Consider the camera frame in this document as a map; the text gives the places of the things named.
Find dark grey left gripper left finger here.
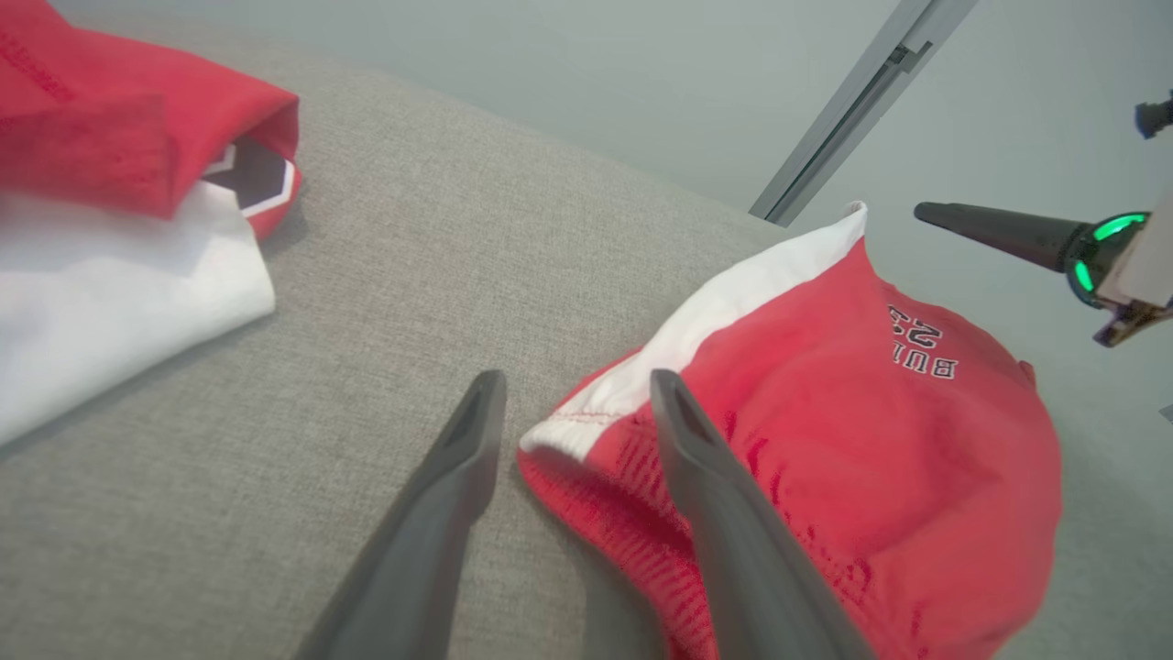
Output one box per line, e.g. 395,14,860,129
293,369,508,660

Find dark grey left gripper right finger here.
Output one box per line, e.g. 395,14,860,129
649,369,876,660

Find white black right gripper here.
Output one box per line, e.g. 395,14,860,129
914,197,1173,347

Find red Bulls 23 shorts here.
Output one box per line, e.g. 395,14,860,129
518,202,1064,660

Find red white basketball jersey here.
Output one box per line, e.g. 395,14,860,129
0,0,301,450

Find grey fabric sofa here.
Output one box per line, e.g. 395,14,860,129
0,14,1173,660

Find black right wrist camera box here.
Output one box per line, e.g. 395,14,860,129
1135,90,1173,140

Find grey metal wall post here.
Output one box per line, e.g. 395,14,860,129
750,0,980,228

